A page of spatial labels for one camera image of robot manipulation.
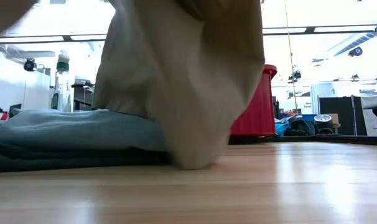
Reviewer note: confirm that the beige garment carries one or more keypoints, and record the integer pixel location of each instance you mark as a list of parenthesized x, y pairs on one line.
[(176, 77)]

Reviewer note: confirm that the light blue denim garment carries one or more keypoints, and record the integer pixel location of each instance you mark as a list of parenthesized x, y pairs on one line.
[(82, 130)]

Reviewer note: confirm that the dark green button shirt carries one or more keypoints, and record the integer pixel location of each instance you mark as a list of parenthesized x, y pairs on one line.
[(67, 161)]

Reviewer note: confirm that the red plastic laundry bin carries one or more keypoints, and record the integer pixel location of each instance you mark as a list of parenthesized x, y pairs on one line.
[(257, 102)]

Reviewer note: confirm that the bright blue garment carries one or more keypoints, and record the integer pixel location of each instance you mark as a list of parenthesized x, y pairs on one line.
[(280, 127)]

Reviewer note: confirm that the black shelf unit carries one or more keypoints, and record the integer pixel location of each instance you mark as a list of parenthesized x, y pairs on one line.
[(82, 96)]

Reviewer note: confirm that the dark navy garment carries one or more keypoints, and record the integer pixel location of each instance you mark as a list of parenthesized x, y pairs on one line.
[(299, 127)]

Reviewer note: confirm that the thin vertical pole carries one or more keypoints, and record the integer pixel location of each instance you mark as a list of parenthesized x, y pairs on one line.
[(290, 62)]

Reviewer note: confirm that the clear spray bottle green label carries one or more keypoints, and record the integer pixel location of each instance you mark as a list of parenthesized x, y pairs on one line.
[(61, 90)]

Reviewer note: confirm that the silver round container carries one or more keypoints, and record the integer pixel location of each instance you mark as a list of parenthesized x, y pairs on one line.
[(323, 119)]

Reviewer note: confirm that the black partition panel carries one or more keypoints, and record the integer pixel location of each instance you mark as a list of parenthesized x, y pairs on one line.
[(344, 115)]

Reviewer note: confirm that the dark background monitor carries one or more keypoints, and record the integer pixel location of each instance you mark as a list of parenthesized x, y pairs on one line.
[(15, 109)]

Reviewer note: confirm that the small red box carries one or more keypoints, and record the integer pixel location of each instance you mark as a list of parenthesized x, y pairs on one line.
[(3, 116)]

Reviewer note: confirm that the black ceiling camera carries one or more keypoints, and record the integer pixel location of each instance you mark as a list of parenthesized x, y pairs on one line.
[(356, 51), (29, 65), (295, 74)]

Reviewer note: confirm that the black aluminium rig frame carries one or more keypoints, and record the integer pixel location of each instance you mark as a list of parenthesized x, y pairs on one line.
[(300, 139)]

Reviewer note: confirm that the black ceiling light rail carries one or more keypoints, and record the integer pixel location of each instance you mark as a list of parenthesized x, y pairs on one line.
[(51, 38)]

